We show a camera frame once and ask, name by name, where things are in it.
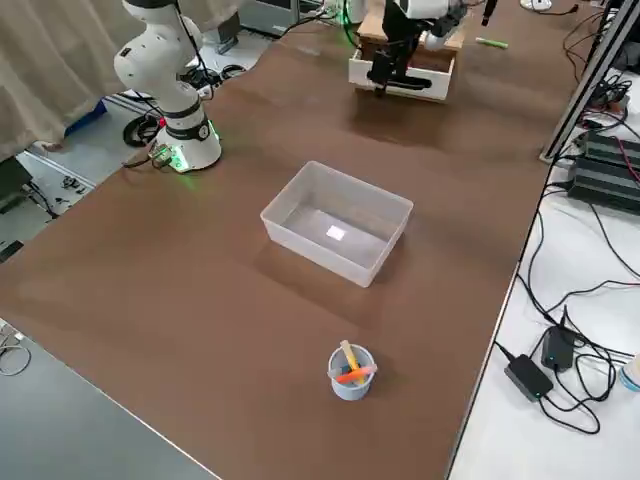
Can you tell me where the black power supply brick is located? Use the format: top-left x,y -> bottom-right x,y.
579,127 -> 640,169
567,154 -> 640,216

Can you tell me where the aluminium frame post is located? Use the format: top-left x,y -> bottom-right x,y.
539,0 -> 634,162

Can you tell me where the drawer with black handle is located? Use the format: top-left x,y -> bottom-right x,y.
348,47 -> 457,104

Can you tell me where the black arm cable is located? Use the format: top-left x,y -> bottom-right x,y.
122,0 -> 221,169

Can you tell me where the clear plastic box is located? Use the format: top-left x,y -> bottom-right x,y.
259,160 -> 415,289

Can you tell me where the pale yellow stick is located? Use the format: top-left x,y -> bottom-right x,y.
341,340 -> 366,386

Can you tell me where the blue translucent pen cup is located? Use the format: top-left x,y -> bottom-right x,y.
327,344 -> 379,402

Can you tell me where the beige curtain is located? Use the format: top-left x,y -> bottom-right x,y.
0,0 -> 241,161

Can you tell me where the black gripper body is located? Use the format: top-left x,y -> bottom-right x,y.
379,0 -> 424,54

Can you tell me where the orange pen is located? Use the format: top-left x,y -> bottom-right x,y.
335,367 -> 376,384

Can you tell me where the black power adapter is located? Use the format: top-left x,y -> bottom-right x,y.
541,327 -> 576,371
503,354 -> 555,402

